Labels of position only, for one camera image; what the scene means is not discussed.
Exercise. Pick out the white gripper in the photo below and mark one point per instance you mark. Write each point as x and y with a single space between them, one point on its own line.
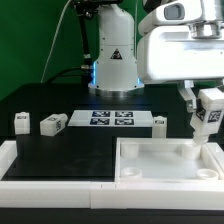
181 40

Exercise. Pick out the white square tabletop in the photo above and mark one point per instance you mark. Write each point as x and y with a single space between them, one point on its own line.
153 160

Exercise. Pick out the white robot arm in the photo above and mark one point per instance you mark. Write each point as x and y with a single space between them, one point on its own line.
115 72

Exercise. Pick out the white U-shaped fence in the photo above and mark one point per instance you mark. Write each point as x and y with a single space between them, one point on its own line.
193 195

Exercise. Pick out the white marker base plate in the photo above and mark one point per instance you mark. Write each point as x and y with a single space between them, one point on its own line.
107 118

